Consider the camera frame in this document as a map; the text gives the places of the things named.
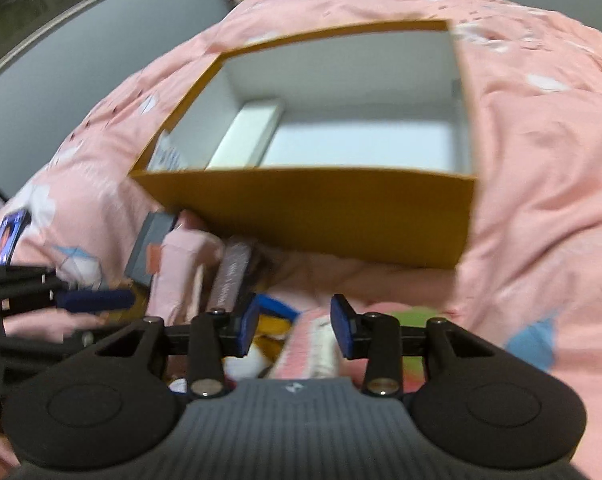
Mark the smartphone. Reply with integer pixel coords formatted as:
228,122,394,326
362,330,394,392
0,209,32,266

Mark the window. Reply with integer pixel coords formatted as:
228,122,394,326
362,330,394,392
0,0,187,86

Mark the blue yellow plush toy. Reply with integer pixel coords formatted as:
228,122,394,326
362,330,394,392
253,294,302,358

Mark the white flat box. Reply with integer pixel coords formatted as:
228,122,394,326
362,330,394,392
206,100,284,170

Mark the pink green plush toy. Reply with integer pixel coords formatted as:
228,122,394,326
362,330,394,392
390,309,434,361

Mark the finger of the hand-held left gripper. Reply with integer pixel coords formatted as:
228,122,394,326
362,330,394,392
1,266,136,313
0,325,126,361

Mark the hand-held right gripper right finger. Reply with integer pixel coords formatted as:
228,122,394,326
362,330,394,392
330,294,499,397

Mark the white crochet doll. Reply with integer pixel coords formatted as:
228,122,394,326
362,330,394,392
226,307,344,381

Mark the grey box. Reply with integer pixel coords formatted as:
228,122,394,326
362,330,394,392
125,211,178,288

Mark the pink pouch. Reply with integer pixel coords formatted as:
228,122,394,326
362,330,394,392
150,210,227,323

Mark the orange cardboard box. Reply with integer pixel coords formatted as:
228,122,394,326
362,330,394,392
128,19,479,270

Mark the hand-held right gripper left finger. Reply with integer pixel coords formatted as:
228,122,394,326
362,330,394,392
95,294,260,400

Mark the pink printed blanket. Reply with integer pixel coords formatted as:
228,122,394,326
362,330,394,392
0,0,602,466

